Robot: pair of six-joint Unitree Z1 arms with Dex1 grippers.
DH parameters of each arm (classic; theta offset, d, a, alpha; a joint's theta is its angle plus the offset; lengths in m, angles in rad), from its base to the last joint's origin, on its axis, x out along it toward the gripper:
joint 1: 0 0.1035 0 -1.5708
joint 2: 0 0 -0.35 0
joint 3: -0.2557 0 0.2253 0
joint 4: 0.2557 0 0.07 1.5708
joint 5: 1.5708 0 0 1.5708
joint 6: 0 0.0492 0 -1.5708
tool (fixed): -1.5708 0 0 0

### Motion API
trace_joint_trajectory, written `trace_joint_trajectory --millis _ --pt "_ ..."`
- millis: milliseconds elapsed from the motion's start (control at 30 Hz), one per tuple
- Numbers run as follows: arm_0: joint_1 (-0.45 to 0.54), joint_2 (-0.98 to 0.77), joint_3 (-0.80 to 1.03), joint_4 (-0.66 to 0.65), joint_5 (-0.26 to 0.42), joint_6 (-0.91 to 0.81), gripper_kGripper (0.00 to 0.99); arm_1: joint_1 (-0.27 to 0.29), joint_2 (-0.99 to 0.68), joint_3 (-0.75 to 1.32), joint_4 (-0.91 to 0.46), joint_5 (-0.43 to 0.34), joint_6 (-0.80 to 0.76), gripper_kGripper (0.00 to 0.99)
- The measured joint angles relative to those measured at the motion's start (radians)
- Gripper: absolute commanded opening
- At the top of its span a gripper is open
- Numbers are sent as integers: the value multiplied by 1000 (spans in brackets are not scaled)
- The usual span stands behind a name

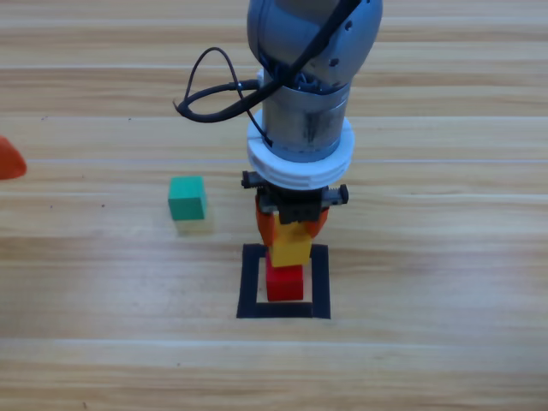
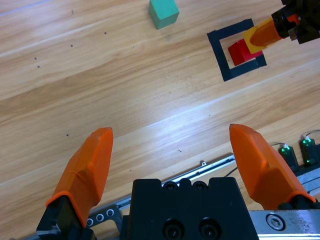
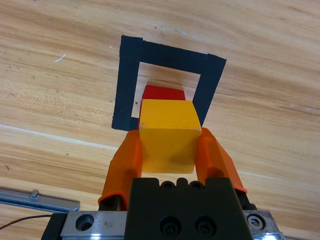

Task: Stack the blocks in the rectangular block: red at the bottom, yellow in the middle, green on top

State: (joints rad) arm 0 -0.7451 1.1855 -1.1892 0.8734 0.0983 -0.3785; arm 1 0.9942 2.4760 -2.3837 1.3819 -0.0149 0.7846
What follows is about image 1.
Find green cube block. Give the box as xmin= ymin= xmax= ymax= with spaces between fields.
xmin=167 ymin=176 xmax=209 ymax=222

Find red cube block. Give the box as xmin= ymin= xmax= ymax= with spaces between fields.
xmin=265 ymin=252 xmax=305 ymax=302

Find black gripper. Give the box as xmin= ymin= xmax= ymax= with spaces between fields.
xmin=241 ymin=170 xmax=350 ymax=249

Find black tape square outline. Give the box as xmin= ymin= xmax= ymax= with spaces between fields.
xmin=235 ymin=242 xmax=332 ymax=320

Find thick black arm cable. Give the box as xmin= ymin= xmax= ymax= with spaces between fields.
xmin=173 ymin=0 xmax=359 ymax=124

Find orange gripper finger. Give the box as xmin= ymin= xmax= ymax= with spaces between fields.
xmin=0 ymin=135 xmax=28 ymax=181

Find thin black arm wire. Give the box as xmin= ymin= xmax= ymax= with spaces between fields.
xmin=186 ymin=45 xmax=275 ymax=147

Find yellow cube block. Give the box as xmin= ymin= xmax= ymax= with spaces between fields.
xmin=269 ymin=220 xmax=313 ymax=269

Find white wrist mount ring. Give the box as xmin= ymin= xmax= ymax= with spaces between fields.
xmin=247 ymin=109 xmax=356 ymax=189

